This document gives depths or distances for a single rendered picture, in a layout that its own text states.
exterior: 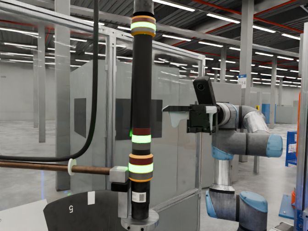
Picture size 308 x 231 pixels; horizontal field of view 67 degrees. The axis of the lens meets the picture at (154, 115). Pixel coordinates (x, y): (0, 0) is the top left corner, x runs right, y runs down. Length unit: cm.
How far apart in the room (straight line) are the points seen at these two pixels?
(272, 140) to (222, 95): 404
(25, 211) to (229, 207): 79
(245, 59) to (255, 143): 654
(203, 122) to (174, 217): 125
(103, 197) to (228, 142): 43
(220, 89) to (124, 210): 444
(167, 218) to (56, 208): 119
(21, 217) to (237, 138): 69
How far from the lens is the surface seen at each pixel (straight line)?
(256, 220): 117
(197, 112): 64
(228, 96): 496
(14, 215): 82
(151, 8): 44
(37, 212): 83
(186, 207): 189
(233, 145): 81
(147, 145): 41
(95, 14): 47
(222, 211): 115
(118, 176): 44
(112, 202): 62
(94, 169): 46
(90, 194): 63
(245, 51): 734
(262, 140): 82
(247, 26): 751
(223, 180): 115
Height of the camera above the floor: 167
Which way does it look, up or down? 3 degrees down
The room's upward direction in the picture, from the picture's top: 1 degrees clockwise
